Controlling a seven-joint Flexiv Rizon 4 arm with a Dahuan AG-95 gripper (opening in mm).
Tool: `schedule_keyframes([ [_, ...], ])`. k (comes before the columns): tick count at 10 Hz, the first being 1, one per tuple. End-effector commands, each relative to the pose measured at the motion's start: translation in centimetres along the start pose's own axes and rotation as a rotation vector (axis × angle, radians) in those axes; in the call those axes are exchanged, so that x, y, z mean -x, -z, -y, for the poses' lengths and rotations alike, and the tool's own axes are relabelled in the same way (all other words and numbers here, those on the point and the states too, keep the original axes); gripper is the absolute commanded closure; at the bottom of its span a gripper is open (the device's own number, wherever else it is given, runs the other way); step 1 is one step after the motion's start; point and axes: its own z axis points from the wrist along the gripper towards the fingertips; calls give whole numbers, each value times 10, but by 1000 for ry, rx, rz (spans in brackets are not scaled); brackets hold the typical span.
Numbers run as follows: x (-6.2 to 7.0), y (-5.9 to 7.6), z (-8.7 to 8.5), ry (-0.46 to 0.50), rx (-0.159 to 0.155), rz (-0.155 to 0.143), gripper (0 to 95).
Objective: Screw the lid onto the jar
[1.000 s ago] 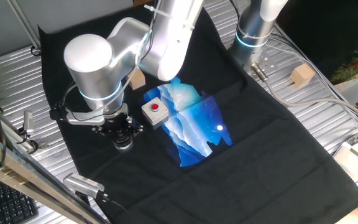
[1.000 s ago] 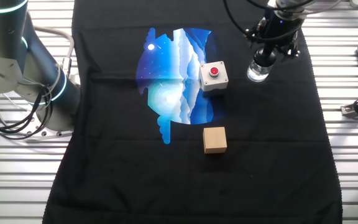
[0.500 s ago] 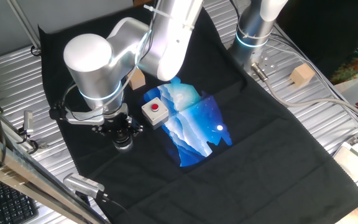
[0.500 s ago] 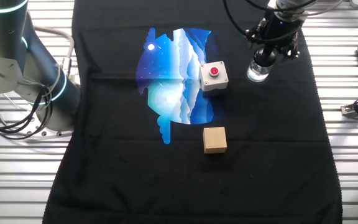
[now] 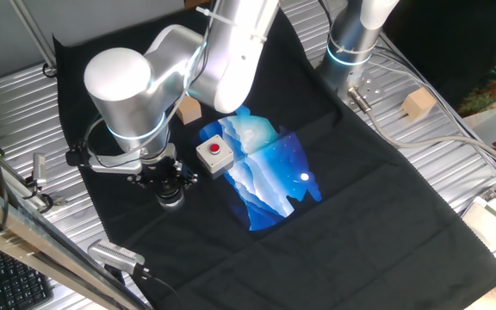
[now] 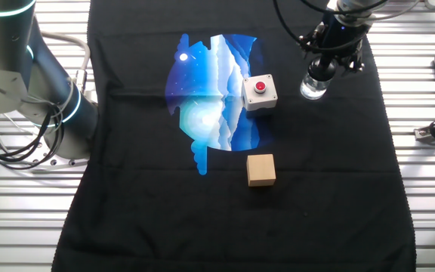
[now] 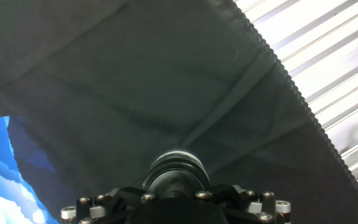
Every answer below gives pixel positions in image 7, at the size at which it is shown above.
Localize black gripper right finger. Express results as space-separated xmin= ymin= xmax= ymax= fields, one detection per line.
xmin=193 ymin=184 xmax=292 ymax=224

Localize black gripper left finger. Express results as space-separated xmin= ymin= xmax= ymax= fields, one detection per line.
xmin=60 ymin=185 xmax=158 ymax=224

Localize black jar lid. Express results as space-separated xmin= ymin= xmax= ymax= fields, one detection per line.
xmin=141 ymin=154 xmax=211 ymax=199

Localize clear glass jar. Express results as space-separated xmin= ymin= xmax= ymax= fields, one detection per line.
xmin=152 ymin=149 xmax=203 ymax=166

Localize black cloth with blue print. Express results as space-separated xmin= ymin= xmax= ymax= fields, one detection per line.
xmin=0 ymin=0 xmax=358 ymax=224

